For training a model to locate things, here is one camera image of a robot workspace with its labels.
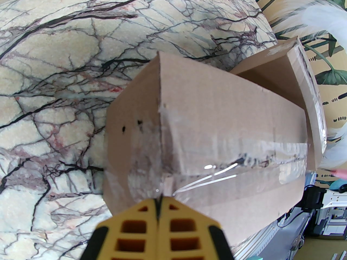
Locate aluminium front rail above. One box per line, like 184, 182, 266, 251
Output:
233, 218, 312, 260

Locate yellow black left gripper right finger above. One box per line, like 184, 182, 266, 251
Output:
159, 197, 233, 260

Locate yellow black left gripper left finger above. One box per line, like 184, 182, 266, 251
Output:
80, 198, 161, 260

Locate pink utility knife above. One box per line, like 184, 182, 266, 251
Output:
326, 168, 347, 179

